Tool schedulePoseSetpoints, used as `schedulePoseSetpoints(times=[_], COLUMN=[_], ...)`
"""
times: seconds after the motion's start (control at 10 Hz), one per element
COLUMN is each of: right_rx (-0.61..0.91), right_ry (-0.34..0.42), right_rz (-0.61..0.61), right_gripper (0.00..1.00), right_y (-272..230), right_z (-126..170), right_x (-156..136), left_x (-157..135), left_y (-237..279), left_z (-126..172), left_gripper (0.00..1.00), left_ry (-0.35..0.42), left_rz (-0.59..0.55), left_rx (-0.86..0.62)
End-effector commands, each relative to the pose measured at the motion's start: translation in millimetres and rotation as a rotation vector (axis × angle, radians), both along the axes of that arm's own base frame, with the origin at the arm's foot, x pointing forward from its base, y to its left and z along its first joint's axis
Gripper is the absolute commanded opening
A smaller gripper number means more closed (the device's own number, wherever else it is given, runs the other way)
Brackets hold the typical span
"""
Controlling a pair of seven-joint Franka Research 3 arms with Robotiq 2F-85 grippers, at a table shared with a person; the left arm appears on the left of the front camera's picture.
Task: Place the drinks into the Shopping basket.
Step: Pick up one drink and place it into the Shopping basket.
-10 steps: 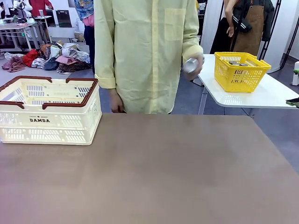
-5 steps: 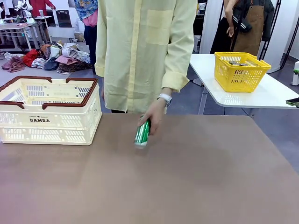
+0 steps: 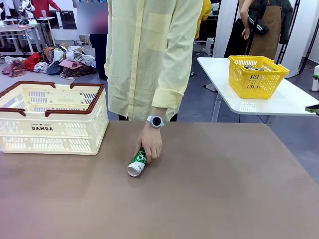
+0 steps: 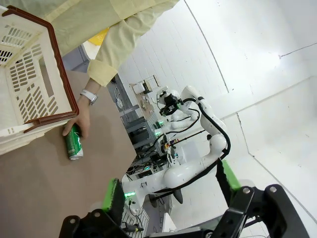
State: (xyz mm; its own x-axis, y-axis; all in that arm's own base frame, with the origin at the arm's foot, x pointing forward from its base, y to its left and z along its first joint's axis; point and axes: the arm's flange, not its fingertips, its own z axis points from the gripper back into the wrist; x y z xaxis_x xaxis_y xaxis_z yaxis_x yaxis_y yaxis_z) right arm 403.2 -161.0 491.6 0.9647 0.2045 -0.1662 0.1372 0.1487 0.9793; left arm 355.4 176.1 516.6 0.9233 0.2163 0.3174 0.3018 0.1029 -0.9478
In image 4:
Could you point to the person torso in yellow gown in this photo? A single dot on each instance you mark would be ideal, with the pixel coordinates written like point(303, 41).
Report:
point(81, 22)

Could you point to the grey equipment rack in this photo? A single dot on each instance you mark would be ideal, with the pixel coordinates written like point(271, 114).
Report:
point(138, 126)

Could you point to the white round table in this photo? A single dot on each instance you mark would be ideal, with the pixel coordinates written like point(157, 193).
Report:
point(90, 50)

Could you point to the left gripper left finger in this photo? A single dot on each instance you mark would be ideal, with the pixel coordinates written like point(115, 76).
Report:
point(116, 200)

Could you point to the person's left hand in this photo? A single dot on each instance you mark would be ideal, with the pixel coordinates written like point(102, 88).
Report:
point(83, 116)

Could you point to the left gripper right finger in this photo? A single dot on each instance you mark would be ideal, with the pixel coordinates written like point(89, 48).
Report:
point(232, 196)

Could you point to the yellow plastic basket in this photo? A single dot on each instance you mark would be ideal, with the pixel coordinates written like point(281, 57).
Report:
point(100, 37)

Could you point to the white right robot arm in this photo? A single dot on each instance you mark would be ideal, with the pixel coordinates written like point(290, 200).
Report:
point(218, 143)

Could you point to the white wristwatch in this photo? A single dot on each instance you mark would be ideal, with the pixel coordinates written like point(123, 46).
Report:
point(89, 95)

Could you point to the person's left forearm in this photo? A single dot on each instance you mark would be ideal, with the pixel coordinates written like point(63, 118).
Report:
point(111, 57)

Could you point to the cream basket with brown rim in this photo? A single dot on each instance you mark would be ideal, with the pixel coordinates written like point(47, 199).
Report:
point(32, 81)

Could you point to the green drink can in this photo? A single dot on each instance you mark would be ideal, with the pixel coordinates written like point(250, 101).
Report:
point(74, 146)

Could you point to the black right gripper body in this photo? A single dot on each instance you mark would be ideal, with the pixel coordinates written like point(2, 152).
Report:
point(171, 100)

